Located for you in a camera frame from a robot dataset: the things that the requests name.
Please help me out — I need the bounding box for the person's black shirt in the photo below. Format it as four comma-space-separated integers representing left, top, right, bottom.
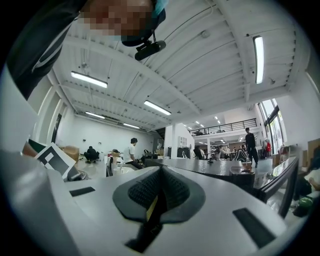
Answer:
4, 0, 87, 101

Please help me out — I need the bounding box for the tall window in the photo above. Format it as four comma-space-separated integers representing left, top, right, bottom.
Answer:
257, 98, 287, 155

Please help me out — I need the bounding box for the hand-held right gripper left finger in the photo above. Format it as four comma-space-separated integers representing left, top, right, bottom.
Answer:
0, 149, 163, 256

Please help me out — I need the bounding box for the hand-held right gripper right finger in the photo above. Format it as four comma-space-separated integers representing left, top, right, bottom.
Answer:
149, 165, 291, 256

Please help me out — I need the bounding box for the person's left forearm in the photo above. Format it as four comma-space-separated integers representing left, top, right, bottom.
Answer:
22, 142, 38, 159

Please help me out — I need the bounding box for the black balcony railing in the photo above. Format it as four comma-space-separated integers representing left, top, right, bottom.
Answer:
188, 118, 258, 137

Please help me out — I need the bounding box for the green striped ball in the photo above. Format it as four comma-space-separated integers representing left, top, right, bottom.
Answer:
292, 196, 315, 218

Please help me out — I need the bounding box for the brown cardboard box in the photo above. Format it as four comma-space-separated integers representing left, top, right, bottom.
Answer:
62, 145, 80, 163

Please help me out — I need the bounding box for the person's head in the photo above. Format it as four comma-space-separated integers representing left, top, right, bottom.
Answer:
78, 0, 155, 37

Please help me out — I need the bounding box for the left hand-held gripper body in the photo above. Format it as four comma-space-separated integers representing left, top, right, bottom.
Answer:
34, 141, 89, 182

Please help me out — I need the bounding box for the black head camera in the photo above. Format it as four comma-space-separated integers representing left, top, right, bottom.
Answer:
134, 39, 167, 62

